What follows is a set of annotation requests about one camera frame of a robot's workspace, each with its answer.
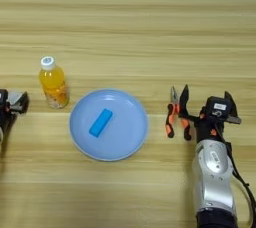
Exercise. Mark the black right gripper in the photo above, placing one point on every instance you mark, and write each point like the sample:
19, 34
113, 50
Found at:
209, 131

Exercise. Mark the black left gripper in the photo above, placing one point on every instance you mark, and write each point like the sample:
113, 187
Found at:
6, 115

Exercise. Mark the small grey square block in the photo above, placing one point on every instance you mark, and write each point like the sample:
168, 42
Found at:
15, 98

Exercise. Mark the orange juice bottle white cap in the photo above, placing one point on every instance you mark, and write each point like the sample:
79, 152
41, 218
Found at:
53, 85

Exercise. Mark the light blue round plate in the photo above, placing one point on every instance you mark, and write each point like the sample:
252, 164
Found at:
126, 132

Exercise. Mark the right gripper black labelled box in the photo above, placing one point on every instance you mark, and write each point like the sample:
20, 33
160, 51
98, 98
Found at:
219, 107

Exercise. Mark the blue rectangular block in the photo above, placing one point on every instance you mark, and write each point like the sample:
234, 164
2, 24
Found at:
100, 123

